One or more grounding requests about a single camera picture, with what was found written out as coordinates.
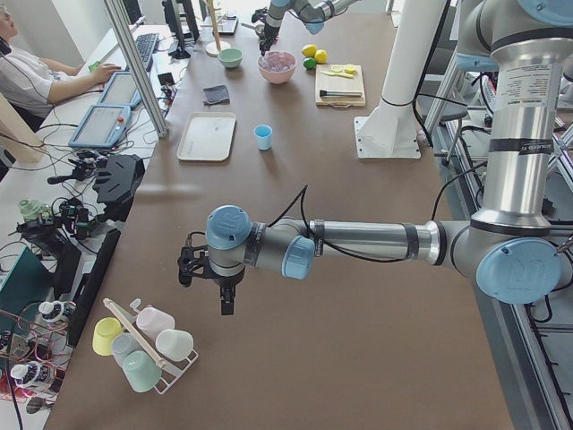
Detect knife with black handle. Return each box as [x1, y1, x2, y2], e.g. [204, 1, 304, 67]
[319, 90, 363, 98]

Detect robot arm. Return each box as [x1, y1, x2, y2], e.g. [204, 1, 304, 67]
[205, 1, 572, 315]
[260, 0, 356, 56]

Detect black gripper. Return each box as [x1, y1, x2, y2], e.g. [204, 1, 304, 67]
[216, 271, 244, 315]
[260, 16, 280, 56]

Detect grey folded cloth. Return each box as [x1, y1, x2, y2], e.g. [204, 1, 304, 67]
[202, 85, 230, 106]

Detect lower teach pendant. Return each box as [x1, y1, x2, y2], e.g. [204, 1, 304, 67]
[68, 104, 132, 149]

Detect white wire cup rack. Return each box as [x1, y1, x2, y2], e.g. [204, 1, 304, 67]
[103, 298, 199, 395]

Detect black keyboard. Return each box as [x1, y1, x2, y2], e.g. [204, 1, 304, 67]
[135, 32, 159, 72]

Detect lemon slices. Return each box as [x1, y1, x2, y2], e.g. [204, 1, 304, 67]
[321, 64, 356, 79]

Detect yellow cup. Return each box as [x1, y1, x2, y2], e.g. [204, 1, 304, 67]
[92, 317, 123, 357]

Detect blue plastic cup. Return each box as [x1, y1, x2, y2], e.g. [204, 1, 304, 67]
[253, 125, 273, 151]

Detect wooden cutting board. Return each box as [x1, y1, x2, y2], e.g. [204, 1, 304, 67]
[315, 64, 366, 108]

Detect white cup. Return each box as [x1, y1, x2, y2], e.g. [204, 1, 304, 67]
[155, 329, 194, 362]

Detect metal ice scoop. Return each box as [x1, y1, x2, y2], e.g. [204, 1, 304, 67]
[241, 22, 264, 39]

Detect yellow lemon left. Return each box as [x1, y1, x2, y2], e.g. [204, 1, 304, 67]
[301, 44, 318, 57]

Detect teach pendant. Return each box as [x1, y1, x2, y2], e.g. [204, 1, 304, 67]
[98, 72, 141, 108]
[68, 104, 132, 149]

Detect green lime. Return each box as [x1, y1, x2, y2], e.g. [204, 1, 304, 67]
[303, 57, 316, 70]

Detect yellow lemon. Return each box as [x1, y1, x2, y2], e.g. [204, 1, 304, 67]
[301, 44, 318, 57]
[313, 49, 329, 65]

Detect aluminium frame post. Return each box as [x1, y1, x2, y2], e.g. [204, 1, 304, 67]
[103, 0, 168, 138]

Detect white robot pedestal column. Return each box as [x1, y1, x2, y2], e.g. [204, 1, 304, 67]
[355, 0, 449, 159]

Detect seated person in white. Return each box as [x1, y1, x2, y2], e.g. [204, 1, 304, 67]
[1, 5, 121, 131]

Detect cream rabbit tray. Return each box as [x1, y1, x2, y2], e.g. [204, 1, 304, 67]
[176, 112, 236, 161]

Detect yellow lemon right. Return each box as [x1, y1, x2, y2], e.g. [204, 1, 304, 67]
[313, 49, 329, 65]

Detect pink cup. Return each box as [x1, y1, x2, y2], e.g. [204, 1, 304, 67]
[135, 306, 175, 341]

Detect mint green cup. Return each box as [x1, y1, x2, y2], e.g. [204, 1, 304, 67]
[122, 350, 162, 392]

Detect teal box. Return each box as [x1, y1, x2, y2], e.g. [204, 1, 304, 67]
[1, 247, 53, 315]

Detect grey blue cup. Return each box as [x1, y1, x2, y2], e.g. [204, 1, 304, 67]
[111, 332, 140, 367]

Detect mint green bowl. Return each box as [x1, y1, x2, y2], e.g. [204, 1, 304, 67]
[218, 47, 243, 69]

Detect upper teach pendant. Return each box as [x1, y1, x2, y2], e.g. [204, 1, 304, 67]
[98, 72, 141, 108]

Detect pink bowl with ice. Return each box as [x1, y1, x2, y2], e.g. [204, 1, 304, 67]
[257, 51, 296, 84]

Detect green glass bottle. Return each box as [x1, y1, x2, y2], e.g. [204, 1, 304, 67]
[18, 199, 52, 222]

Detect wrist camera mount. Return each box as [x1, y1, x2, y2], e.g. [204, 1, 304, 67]
[177, 231, 211, 288]

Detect wooden mug tree stand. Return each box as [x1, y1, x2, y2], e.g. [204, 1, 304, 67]
[201, 0, 231, 57]

